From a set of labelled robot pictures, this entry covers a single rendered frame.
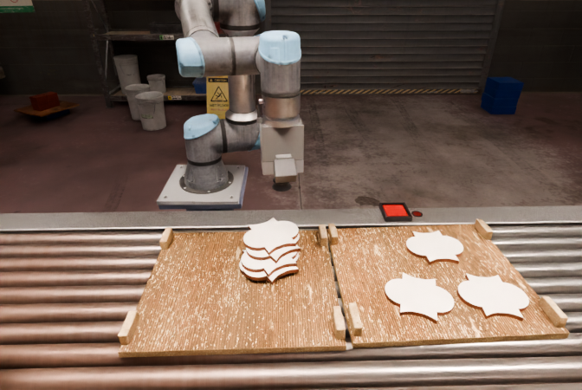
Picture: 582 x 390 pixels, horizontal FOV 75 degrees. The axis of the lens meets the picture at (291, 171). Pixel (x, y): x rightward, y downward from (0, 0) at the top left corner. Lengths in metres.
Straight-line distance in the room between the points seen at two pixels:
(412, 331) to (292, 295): 0.24
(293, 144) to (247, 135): 0.52
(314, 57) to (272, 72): 4.77
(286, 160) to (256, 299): 0.29
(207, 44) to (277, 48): 0.16
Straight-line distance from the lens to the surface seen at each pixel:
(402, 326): 0.80
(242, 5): 1.13
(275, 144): 0.74
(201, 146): 1.25
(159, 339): 0.79
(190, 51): 0.77
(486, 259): 1.02
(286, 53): 0.69
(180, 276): 0.90
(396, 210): 1.13
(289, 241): 0.88
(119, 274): 0.98
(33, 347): 0.90
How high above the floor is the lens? 1.53
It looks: 27 degrees down
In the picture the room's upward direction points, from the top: straight up
